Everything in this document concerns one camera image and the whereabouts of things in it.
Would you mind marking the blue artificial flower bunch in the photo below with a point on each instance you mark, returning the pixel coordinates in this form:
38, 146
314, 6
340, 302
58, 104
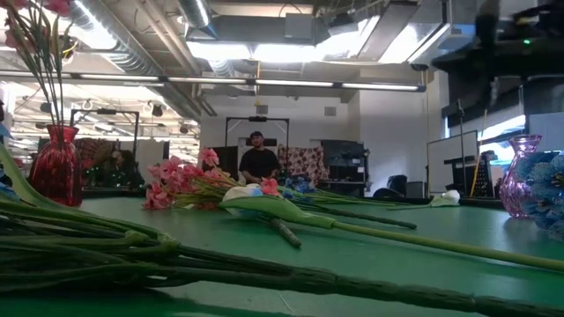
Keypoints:
308, 282
544, 176
299, 185

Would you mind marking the red glass vase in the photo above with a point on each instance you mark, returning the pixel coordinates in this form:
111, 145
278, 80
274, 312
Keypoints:
55, 167

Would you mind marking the purple glass vase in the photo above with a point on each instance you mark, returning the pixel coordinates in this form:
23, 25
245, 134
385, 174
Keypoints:
517, 185

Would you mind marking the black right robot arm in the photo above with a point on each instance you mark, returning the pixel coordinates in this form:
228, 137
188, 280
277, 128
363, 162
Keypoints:
529, 55

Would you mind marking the red patterned cloth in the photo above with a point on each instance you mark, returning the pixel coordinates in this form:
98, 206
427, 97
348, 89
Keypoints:
304, 163

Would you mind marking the person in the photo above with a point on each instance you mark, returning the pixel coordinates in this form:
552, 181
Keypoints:
118, 169
259, 163

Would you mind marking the black shelf unit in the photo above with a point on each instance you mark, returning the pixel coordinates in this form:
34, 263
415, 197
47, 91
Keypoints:
346, 163

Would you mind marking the long ceiling light tube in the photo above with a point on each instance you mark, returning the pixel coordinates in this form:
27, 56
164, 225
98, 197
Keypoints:
291, 83

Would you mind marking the dark office chair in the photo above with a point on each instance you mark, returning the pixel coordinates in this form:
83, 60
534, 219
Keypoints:
396, 185

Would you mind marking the green table mat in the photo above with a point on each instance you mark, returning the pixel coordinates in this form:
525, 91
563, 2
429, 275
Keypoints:
396, 264

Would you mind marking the white board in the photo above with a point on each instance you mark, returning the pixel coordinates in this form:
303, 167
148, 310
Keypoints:
451, 163

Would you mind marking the black tripod stand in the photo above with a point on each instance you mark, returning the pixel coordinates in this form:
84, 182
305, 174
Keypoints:
461, 145

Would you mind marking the mandala tapestry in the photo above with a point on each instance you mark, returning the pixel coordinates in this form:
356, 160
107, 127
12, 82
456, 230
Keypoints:
92, 152

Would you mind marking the black equipment rack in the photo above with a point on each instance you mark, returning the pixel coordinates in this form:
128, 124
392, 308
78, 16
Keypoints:
484, 176

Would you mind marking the black metal station frame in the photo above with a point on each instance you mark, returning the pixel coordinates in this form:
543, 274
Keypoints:
103, 111
257, 119

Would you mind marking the silver ventilation duct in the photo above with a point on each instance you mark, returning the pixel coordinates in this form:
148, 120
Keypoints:
196, 13

